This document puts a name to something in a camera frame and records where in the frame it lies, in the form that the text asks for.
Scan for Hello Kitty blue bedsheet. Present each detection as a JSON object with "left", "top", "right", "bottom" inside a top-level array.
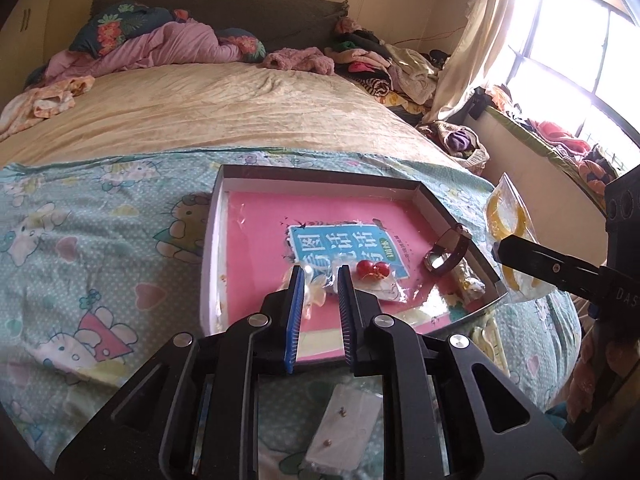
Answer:
[{"left": 0, "top": 146, "right": 584, "bottom": 480}]

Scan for stud earrings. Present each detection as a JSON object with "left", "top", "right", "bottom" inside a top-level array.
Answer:
[{"left": 303, "top": 385, "right": 382, "bottom": 476}]

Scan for window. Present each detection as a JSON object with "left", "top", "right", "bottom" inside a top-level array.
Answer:
[{"left": 502, "top": 0, "right": 639, "bottom": 153}]

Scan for dark cardboard box tray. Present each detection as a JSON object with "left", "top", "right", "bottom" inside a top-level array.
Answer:
[{"left": 200, "top": 165, "right": 506, "bottom": 362}]

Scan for cream wardrobe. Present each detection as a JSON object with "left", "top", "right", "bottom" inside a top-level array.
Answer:
[{"left": 1, "top": 0, "right": 51, "bottom": 107}]

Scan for gold jewelry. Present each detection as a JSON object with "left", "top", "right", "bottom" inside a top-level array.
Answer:
[{"left": 450, "top": 258, "right": 486, "bottom": 304}]

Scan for pink Chinese book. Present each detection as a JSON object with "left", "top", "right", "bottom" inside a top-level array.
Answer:
[{"left": 222, "top": 192, "right": 465, "bottom": 359}]

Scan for pile of clothes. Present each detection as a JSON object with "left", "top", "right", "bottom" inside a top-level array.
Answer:
[{"left": 324, "top": 16, "right": 450, "bottom": 126}]

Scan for red ball earrings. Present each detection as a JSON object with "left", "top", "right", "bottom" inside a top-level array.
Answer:
[{"left": 352, "top": 260, "right": 407, "bottom": 302}]

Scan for person's right hand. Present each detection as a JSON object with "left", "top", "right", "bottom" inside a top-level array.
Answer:
[{"left": 565, "top": 328, "right": 622, "bottom": 426}]

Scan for beige bed cover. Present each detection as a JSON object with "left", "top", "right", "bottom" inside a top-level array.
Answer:
[{"left": 1, "top": 63, "right": 458, "bottom": 168}]

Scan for pink fuzzy garment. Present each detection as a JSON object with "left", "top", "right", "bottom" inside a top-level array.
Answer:
[{"left": 260, "top": 47, "right": 334, "bottom": 75}]

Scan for yellow bangles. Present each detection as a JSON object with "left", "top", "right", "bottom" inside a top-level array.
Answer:
[{"left": 482, "top": 171, "right": 557, "bottom": 304}]

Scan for light pink cloth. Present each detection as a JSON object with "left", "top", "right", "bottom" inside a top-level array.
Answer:
[{"left": 0, "top": 76, "right": 94, "bottom": 141}]

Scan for cream curtain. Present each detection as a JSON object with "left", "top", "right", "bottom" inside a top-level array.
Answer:
[{"left": 423, "top": 0, "right": 515, "bottom": 122}]

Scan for floral bag with clothes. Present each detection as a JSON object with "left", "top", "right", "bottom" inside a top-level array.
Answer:
[{"left": 416, "top": 120, "right": 490, "bottom": 176}]

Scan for floral dark pillow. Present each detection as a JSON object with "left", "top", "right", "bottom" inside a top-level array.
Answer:
[{"left": 68, "top": 0, "right": 267, "bottom": 63}]

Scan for pink blanket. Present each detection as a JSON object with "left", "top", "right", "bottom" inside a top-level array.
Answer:
[{"left": 41, "top": 21, "right": 243, "bottom": 84}]

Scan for dark green headboard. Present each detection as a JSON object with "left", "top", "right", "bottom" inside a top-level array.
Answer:
[{"left": 90, "top": 0, "right": 348, "bottom": 51}]

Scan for clothes on windowsill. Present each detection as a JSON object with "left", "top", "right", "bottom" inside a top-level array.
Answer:
[{"left": 474, "top": 86, "right": 620, "bottom": 209}]

